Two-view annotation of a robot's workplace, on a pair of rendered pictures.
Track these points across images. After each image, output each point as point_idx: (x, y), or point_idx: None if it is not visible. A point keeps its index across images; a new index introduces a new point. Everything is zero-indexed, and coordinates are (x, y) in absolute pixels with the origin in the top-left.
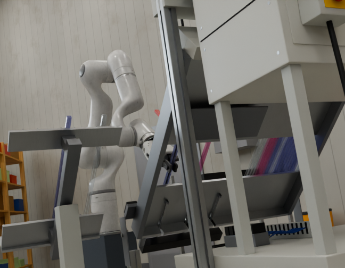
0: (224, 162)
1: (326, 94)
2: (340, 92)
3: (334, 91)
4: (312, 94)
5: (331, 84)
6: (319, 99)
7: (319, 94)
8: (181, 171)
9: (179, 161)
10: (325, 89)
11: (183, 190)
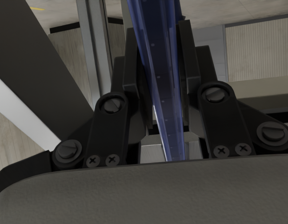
0: (125, 38)
1: (270, 88)
2: (281, 86)
3: (269, 87)
4: (247, 90)
5: (233, 87)
6: None
7: (260, 90)
8: (82, 38)
9: (85, 55)
10: (242, 88)
11: (77, 6)
